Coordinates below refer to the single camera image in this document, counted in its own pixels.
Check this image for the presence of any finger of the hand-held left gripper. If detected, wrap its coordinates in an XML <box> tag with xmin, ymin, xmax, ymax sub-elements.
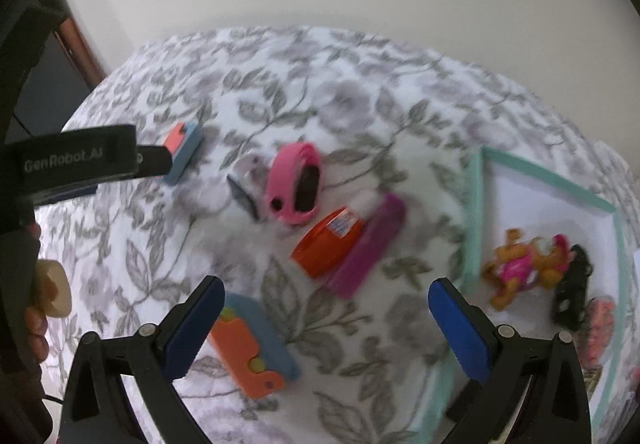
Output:
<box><xmin>35</xmin><ymin>184</ymin><xmax>98</xmax><ymax>206</ymax></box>
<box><xmin>136</xmin><ymin>146</ymin><xmax>173</xmax><ymax>179</ymax></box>

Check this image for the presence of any black toy car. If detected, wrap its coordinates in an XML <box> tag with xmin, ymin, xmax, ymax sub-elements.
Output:
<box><xmin>550</xmin><ymin>244</ymin><xmax>594</xmax><ymax>331</ymax></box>

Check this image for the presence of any orange and blue fidget toy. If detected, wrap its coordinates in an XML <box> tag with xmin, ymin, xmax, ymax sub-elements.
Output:
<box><xmin>207</xmin><ymin>293</ymin><xmax>302</xmax><ymax>400</ymax></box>
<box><xmin>162</xmin><ymin>121</ymin><xmax>204</xmax><ymax>185</ymax></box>

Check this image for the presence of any small beige block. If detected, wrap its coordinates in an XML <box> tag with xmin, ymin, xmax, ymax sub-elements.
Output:
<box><xmin>35</xmin><ymin>259</ymin><xmax>71</xmax><ymax>318</ymax></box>

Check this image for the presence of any pink puppy figurine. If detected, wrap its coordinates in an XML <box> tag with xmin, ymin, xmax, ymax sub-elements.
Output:
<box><xmin>482</xmin><ymin>228</ymin><xmax>571</xmax><ymax>311</ymax></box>

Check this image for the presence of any clear ball with pink pieces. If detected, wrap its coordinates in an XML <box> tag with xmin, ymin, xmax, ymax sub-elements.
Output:
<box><xmin>579</xmin><ymin>298</ymin><xmax>617</xmax><ymax>371</ymax></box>

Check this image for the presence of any thin dark stick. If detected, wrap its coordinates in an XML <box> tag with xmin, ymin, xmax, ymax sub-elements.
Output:
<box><xmin>226</xmin><ymin>174</ymin><xmax>261</xmax><ymax>223</ymax></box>

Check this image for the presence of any teal white shallow box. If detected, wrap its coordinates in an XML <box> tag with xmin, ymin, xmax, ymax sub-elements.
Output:
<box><xmin>414</xmin><ymin>146</ymin><xmax>632</xmax><ymax>444</ymax></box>

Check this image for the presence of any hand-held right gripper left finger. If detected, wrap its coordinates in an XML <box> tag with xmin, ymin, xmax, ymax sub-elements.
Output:
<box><xmin>59</xmin><ymin>275</ymin><xmax>226</xmax><ymax>444</ymax></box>

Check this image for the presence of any orange tube with grey cap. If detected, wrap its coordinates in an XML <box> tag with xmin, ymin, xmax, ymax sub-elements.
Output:
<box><xmin>291</xmin><ymin>206</ymin><xmax>366</xmax><ymax>280</ymax></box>

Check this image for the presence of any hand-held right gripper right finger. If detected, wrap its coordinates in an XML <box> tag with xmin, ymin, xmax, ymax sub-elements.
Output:
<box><xmin>428</xmin><ymin>277</ymin><xmax>592</xmax><ymax>444</ymax></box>

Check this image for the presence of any person's left hand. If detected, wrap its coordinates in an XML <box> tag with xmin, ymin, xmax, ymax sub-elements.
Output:
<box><xmin>25</xmin><ymin>223</ymin><xmax>50</xmax><ymax>368</ymax></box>

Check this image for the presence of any pink toy watch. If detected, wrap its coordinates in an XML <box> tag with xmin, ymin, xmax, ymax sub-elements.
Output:
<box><xmin>264</xmin><ymin>142</ymin><xmax>324</xmax><ymax>227</ymax></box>

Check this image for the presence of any brown wooden frame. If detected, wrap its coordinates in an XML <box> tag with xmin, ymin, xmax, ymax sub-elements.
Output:
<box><xmin>50</xmin><ymin>15</ymin><xmax>109</xmax><ymax>89</ymax></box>

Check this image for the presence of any grey floral blanket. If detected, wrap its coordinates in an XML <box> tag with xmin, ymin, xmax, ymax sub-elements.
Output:
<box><xmin>34</xmin><ymin>26</ymin><xmax>640</xmax><ymax>444</ymax></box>

